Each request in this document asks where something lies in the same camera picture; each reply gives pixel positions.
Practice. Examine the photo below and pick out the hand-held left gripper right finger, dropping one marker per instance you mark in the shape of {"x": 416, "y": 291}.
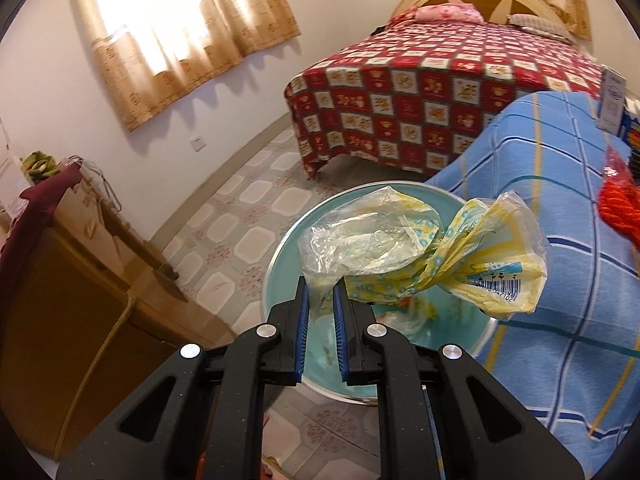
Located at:
{"x": 339, "y": 332}

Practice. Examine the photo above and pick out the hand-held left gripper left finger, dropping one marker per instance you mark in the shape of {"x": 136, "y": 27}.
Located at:
{"x": 301, "y": 332}

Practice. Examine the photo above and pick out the teal round bin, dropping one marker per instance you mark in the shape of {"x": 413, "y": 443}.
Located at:
{"x": 285, "y": 265}

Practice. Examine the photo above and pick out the yellow plastic bag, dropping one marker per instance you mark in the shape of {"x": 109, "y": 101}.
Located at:
{"x": 380, "y": 240}

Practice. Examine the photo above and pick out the red foil wrapper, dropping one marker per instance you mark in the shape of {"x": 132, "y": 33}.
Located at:
{"x": 620, "y": 200}

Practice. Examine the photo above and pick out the wooden cabinet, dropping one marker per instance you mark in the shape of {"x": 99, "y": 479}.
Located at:
{"x": 55, "y": 310}

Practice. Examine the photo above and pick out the red checkered bed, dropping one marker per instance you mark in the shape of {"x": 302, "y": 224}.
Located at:
{"x": 425, "y": 90}

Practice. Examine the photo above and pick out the blue plaid blanket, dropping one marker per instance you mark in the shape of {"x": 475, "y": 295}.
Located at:
{"x": 550, "y": 185}

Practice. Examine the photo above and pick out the maroon cloth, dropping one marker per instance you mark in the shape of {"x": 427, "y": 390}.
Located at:
{"x": 35, "y": 210}

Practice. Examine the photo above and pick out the large beige patterned curtain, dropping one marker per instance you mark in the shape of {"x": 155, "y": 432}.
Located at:
{"x": 140, "y": 80}

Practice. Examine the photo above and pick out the green patterned bundle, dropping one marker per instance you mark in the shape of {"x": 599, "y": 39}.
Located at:
{"x": 39, "y": 165}

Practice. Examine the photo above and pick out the white panel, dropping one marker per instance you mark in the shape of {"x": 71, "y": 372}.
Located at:
{"x": 10, "y": 170}

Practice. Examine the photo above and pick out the pink pillow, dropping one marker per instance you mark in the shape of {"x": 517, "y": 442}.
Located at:
{"x": 445, "y": 12}

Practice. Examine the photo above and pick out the white carton box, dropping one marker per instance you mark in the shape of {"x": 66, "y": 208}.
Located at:
{"x": 612, "y": 102}

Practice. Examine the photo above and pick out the blue carton box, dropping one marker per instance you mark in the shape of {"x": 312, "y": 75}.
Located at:
{"x": 632, "y": 127}

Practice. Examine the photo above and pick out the striped pillow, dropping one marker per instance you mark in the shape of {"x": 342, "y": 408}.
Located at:
{"x": 540, "y": 26}

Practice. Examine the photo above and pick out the white wall socket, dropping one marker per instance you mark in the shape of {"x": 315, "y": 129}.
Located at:
{"x": 197, "y": 143}

